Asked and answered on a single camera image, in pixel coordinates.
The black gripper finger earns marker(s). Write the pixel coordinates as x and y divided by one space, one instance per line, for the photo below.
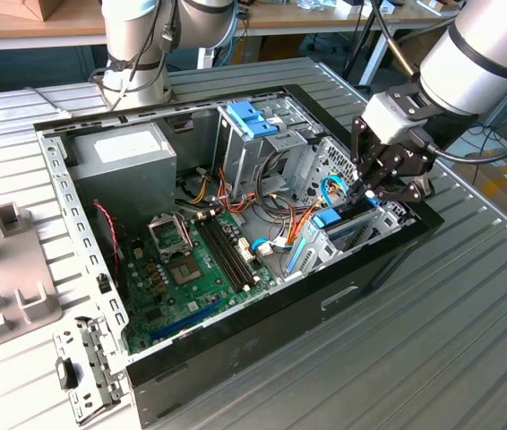
358 143
408 190

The hard disk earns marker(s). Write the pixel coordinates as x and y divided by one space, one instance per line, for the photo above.
327 218

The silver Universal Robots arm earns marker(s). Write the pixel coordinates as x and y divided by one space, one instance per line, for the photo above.
482 49

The grey metal disk bay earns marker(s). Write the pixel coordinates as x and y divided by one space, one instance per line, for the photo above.
314 262

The large brown cardboard box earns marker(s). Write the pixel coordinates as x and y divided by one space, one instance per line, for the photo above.
495 188

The blue drive cage latch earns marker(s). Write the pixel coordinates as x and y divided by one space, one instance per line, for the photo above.
246 118

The grey metal drive cage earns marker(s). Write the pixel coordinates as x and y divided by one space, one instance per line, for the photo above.
240 157

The black RAM slots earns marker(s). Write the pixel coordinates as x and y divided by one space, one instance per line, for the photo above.
226 253

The CPU socket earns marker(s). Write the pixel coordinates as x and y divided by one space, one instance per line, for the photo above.
185 272

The black open PC case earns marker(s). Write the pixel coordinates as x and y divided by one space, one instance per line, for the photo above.
258 354

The grey power supply unit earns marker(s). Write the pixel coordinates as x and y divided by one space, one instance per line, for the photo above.
123 188

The green motherboard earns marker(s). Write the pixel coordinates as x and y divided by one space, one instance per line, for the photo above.
177 309

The blue expansion slot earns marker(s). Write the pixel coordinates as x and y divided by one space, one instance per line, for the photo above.
186 320

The wooden desk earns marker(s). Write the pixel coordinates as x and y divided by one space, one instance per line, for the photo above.
79 24

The grey expansion slot retainer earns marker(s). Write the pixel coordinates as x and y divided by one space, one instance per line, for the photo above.
97 354

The small brown cardboard box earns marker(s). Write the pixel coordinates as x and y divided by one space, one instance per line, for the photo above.
34 8

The grey parts rack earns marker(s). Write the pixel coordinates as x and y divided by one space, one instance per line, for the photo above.
16 269

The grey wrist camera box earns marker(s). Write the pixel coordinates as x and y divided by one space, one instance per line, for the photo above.
388 121

